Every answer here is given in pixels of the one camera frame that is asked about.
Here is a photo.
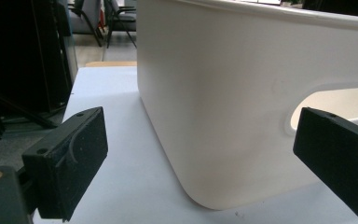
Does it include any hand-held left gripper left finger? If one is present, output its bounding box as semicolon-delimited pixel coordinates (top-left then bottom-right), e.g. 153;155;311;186
21;106;109;223

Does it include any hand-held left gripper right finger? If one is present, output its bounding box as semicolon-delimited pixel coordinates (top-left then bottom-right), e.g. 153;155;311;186
293;106;358;224

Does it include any white plastic bin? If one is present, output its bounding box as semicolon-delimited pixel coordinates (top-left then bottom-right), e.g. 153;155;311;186
136;0;358;211

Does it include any black cabinet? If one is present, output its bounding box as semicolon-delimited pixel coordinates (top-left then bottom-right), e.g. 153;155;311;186
0;0;79;141

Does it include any grey chair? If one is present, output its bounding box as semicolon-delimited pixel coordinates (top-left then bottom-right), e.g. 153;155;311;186
67;0;104;48

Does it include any black chair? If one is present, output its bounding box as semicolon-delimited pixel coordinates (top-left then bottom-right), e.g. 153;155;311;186
103;0;138;49

